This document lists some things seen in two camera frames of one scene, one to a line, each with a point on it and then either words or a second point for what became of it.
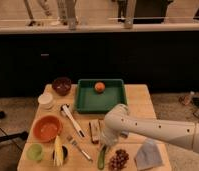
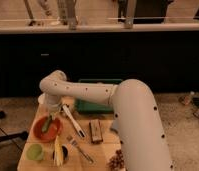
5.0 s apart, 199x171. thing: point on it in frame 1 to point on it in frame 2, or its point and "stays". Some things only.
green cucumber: [101, 158] to [46, 123]
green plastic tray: [96, 96] stays
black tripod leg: [22, 135] stays
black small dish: [65, 152] stays
